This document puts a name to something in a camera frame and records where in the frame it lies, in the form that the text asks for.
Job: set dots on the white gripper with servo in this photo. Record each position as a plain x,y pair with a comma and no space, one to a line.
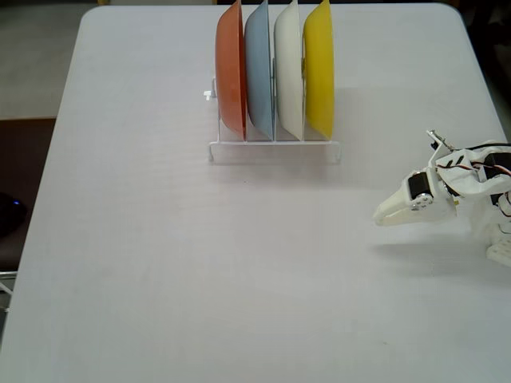
403,203

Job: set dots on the yellow plate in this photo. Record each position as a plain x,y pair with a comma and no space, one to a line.
319,72

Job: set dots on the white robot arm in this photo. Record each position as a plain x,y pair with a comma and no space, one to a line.
467,181

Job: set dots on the white plate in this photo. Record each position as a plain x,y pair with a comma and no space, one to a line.
287,72

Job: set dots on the blue-grey plate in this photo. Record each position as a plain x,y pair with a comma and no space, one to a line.
259,68

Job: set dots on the orange plate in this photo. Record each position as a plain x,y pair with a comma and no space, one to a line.
229,72

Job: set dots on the black computer mouse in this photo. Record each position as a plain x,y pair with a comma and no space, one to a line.
12,213

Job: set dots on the wrist camera on white bracket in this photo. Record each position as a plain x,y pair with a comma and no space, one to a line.
436,137

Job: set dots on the white metal frame leg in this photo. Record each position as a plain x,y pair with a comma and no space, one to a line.
8,274

